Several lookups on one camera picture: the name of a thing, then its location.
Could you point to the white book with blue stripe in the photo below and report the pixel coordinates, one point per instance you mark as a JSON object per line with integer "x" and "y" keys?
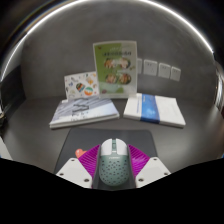
{"x": 166, "y": 111}

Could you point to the grey patterned booklet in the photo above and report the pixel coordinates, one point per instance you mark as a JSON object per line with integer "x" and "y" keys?
{"x": 83, "y": 111}

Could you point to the green and white computer mouse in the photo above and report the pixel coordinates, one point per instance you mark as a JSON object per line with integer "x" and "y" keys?
{"x": 113, "y": 166}

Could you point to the white card with colourful stickers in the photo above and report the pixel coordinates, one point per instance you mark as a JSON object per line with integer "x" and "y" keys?
{"x": 80, "y": 85}

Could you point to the dark grey mouse pad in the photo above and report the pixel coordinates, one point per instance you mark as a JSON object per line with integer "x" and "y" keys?
{"x": 83, "y": 137}

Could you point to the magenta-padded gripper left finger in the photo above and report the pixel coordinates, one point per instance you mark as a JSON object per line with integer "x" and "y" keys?
{"x": 75, "y": 171}

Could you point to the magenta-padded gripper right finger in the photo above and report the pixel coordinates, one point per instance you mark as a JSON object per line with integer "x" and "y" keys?
{"x": 151, "y": 171}

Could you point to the green menu sign stand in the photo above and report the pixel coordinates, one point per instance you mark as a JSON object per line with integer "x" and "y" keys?
{"x": 115, "y": 70}

